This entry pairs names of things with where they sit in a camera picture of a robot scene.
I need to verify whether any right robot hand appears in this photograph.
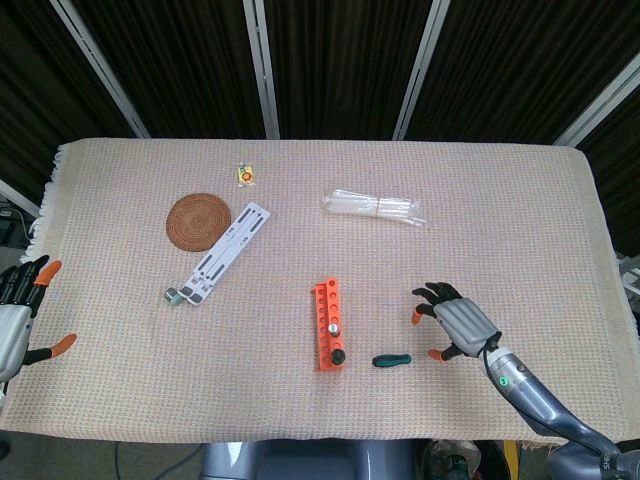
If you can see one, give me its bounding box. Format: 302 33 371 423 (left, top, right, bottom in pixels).
410 281 503 364

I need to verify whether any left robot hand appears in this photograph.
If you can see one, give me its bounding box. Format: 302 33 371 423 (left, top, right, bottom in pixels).
0 254 79 384

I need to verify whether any small green black screwdriver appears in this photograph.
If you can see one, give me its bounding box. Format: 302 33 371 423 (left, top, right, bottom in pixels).
371 353 413 369

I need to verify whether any orange screwdriver holder rack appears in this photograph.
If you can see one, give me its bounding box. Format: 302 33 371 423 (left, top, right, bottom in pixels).
313 276 348 373

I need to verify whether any white folding laptop stand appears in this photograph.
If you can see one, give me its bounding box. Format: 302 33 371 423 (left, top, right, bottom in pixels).
178 201 272 305

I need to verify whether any beige woven tablecloth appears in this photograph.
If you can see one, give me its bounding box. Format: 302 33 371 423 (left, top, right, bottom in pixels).
0 138 640 454

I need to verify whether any black equipment box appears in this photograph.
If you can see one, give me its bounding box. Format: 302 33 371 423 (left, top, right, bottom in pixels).
0 197 27 247

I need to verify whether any dark floor clutter bag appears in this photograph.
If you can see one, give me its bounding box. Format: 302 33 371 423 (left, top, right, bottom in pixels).
422 439 481 480

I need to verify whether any bundle of clear straws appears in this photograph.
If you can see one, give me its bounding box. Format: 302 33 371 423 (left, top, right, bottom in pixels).
321 187 429 231

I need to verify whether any white metal rack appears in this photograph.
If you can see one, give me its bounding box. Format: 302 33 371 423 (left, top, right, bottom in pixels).
615 251 640 307

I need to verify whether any grey robot torso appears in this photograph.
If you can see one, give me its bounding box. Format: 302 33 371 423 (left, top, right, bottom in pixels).
199 439 419 480

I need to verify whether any round woven rattan coaster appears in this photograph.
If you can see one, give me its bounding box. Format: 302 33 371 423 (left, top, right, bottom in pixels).
165 192 233 250

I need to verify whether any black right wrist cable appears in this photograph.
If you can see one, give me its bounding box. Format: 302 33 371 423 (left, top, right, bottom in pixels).
479 335 556 441

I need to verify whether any white aluminium partition post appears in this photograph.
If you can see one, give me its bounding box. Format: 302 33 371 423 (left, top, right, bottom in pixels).
392 0 451 141
552 64 640 147
0 178 41 217
243 0 280 140
49 0 151 140

